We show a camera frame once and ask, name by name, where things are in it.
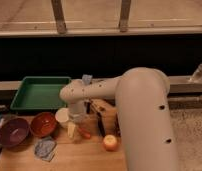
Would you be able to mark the white paper cup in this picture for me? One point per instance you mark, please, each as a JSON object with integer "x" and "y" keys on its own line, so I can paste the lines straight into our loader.
{"x": 62, "y": 117}

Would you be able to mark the orange bowl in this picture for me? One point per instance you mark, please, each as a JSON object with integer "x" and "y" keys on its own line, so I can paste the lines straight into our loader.
{"x": 43, "y": 124}

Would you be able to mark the blue sponge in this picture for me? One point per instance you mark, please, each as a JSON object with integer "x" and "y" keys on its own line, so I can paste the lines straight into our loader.
{"x": 87, "y": 79}

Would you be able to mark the purple bowl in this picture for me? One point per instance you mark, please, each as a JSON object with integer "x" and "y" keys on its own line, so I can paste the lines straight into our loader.
{"x": 14, "y": 132}

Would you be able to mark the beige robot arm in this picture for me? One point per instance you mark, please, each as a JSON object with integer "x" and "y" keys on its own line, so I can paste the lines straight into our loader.
{"x": 143, "y": 113}

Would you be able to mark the grey crumpled cloth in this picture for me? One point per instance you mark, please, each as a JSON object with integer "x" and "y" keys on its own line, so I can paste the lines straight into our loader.
{"x": 44, "y": 148}

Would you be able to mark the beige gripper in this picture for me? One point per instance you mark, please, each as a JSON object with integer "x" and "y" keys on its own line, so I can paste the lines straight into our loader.
{"x": 77, "y": 118}

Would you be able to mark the black handled knife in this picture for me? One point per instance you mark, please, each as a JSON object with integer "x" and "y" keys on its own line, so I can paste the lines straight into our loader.
{"x": 96, "y": 110}

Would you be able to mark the red yellow apple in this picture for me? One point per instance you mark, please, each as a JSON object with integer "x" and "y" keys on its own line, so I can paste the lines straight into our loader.
{"x": 110, "y": 143}

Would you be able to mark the orange carrot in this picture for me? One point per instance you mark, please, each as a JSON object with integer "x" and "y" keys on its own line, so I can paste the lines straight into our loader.
{"x": 84, "y": 133}

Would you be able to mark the green plastic tray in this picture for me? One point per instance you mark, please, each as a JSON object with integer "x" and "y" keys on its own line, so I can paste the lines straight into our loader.
{"x": 39, "y": 93}

